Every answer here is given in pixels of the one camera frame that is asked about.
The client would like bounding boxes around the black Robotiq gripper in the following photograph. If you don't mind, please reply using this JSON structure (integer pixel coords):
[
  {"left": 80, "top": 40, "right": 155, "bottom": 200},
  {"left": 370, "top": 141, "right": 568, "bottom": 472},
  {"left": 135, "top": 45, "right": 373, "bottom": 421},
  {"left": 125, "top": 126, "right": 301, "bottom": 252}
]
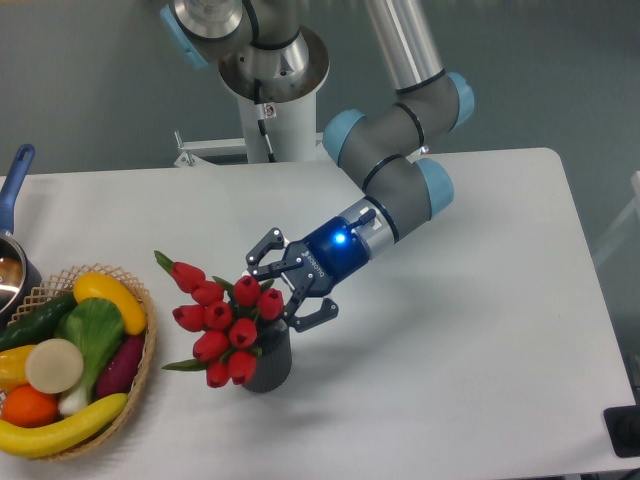
[{"left": 244, "top": 217, "right": 374, "bottom": 334}]

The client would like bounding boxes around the dark grey ribbed vase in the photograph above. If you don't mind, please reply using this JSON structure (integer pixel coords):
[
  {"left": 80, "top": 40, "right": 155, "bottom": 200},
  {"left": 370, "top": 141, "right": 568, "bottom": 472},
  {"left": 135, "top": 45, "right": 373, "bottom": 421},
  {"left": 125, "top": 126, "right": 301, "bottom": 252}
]
[{"left": 243, "top": 320, "right": 292, "bottom": 393}]

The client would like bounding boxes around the red tulip bouquet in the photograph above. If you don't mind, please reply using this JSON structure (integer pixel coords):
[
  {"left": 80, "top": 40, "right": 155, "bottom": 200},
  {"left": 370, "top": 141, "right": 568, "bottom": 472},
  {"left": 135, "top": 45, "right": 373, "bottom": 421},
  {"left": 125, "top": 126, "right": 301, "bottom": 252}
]
[{"left": 154, "top": 250, "right": 284, "bottom": 388}]

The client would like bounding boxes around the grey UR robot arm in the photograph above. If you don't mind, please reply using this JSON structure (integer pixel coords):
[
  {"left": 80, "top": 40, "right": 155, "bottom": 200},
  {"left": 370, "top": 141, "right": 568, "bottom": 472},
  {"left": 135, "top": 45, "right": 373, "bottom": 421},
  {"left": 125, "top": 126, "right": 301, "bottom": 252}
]
[{"left": 160, "top": 1, "right": 474, "bottom": 332}]

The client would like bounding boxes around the yellow squash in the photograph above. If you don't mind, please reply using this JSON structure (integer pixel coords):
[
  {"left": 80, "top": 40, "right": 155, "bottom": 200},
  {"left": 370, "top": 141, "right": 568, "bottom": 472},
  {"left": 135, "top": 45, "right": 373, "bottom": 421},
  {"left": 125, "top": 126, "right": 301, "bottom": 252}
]
[{"left": 72, "top": 272, "right": 147, "bottom": 335}]

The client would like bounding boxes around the purple sweet potato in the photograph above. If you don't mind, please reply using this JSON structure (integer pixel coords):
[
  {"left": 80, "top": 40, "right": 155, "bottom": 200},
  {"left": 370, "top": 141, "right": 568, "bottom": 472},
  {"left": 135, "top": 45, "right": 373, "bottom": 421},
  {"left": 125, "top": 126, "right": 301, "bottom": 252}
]
[{"left": 95, "top": 336, "right": 144, "bottom": 399}]

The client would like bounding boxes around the green bok choy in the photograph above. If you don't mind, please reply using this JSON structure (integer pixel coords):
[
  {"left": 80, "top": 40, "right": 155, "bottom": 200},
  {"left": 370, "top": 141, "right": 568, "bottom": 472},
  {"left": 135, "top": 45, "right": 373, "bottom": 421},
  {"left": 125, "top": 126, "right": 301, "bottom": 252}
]
[{"left": 54, "top": 298, "right": 124, "bottom": 417}]

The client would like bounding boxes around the woven wicker basket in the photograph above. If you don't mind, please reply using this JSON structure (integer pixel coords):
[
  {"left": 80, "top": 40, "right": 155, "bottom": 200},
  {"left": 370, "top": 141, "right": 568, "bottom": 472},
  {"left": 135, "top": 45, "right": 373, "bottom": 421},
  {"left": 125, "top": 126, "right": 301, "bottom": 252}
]
[{"left": 1, "top": 264, "right": 157, "bottom": 461}]

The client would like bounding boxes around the beige round slice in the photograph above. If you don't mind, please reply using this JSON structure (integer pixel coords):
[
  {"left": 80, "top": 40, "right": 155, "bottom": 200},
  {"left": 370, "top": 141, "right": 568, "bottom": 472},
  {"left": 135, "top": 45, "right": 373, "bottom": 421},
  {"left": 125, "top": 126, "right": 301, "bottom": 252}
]
[{"left": 25, "top": 338, "right": 84, "bottom": 394}]

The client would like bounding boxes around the green cucumber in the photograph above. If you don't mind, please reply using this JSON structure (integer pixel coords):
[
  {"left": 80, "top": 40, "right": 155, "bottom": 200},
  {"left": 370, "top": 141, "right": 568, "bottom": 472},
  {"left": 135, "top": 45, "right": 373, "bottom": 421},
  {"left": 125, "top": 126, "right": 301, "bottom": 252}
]
[{"left": 1, "top": 292, "right": 77, "bottom": 351}]

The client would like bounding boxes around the yellow bell pepper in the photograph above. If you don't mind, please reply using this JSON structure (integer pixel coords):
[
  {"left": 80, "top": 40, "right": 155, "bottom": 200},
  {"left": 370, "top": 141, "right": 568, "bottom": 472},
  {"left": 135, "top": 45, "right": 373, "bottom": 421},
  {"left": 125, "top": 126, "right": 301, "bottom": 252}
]
[{"left": 0, "top": 345, "right": 35, "bottom": 393}]

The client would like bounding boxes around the orange fruit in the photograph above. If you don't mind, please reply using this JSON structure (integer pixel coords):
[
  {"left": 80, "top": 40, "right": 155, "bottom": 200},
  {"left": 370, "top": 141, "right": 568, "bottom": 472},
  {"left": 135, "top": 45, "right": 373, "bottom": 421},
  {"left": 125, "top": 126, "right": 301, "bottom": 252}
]
[{"left": 1, "top": 385, "right": 58, "bottom": 428}]

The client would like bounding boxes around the yellow banana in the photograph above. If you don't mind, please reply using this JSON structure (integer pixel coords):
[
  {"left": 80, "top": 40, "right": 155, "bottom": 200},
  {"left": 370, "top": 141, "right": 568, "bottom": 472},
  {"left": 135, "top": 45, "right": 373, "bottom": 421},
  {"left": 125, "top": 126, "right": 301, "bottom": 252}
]
[{"left": 1, "top": 393, "right": 128, "bottom": 459}]

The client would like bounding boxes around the black device at table edge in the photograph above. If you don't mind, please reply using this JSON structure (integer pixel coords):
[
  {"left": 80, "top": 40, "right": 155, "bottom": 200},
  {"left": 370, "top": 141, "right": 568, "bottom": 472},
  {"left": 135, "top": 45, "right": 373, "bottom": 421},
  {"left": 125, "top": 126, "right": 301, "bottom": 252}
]
[{"left": 603, "top": 405, "right": 639, "bottom": 458}]

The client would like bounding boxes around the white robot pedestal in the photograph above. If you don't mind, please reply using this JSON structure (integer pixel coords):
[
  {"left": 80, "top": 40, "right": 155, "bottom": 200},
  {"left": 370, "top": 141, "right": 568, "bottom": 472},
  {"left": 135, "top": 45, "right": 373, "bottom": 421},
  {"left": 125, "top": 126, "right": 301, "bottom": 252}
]
[{"left": 174, "top": 91, "right": 328, "bottom": 167}]

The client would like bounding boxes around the blue handled saucepan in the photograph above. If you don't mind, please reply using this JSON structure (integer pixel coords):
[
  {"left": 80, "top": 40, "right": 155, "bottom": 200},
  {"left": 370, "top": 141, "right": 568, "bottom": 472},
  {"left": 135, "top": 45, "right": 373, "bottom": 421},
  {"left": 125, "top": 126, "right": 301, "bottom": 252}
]
[{"left": 1, "top": 144, "right": 41, "bottom": 331}]

